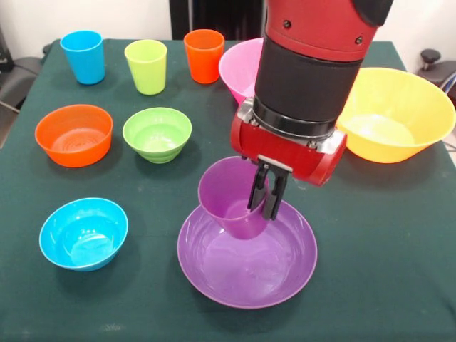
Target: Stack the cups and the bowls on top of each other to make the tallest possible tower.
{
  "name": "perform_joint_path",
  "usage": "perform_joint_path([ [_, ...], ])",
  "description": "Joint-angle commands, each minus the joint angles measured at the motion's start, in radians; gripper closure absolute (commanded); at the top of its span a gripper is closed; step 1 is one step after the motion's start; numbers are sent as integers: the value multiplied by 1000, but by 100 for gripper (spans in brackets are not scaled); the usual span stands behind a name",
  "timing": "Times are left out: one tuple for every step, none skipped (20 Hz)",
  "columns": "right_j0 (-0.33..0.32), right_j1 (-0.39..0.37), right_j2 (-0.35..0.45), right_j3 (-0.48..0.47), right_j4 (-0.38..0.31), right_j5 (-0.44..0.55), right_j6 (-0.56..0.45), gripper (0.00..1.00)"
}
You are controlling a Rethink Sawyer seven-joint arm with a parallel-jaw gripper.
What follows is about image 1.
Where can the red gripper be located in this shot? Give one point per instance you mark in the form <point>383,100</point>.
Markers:
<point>285,153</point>

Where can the purple plastic cup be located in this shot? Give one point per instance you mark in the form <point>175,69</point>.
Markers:
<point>221,192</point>

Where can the purple plastic bowl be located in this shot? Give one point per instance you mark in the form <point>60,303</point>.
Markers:
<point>249,278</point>

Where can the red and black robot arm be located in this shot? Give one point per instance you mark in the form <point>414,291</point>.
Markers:
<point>306,78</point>

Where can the green plastic bowl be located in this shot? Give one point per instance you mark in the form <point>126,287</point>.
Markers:
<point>156,149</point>

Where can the pink plastic bowl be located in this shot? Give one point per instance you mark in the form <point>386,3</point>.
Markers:
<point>238,71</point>

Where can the yellow plastic bowl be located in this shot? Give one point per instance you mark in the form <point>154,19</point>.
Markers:
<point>392,149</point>

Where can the orange plastic cup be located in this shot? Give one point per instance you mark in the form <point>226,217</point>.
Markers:
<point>203,60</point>

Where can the lime green plastic cup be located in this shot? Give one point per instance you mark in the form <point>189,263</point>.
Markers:
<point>146,71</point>

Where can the blue plastic bowl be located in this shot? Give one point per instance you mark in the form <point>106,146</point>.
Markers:
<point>82,231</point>

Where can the orange plastic bowl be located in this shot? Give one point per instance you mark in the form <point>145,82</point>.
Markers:
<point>75,153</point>

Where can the dark green tablecloth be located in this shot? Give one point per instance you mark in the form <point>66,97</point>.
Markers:
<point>107,313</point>

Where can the black chair armrest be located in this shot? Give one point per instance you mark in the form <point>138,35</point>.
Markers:
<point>431,57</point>

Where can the blue plastic cup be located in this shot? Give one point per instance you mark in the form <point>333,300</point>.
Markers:
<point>85,60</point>

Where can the grey chair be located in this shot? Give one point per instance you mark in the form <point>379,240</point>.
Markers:
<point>18,85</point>

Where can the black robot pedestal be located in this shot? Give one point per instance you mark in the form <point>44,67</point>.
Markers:
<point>213,18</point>

